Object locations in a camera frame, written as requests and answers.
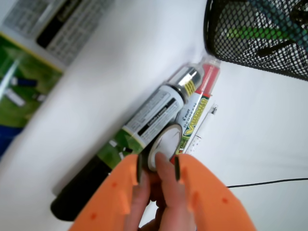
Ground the black cable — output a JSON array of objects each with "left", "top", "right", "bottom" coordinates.
[{"left": 226, "top": 177, "right": 308, "bottom": 189}]

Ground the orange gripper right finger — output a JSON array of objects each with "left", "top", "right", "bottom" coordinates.
[{"left": 174, "top": 154, "right": 256, "bottom": 231}]

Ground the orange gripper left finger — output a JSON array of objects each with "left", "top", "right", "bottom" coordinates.
[{"left": 70, "top": 154, "right": 142, "bottom": 231}]

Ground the white dotted pen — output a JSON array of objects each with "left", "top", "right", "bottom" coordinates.
[{"left": 185, "top": 104, "right": 218, "bottom": 155}]

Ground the red whiteboard marker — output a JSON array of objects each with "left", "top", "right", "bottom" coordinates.
[{"left": 170, "top": 56, "right": 220, "bottom": 163}]

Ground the black tape roll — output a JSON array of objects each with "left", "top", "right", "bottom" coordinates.
[{"left": 141, "top": 123, "right": 182, "bottom": 172}]

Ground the black mesh pen holder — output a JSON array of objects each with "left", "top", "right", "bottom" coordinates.
[{"left": 203, "top": 0, "right": 308, "bottom": 81}]

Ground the bare human hand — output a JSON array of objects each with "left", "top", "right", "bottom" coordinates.
[{"left": 123, "top": 153, "right": 196, "bottom": 231}]

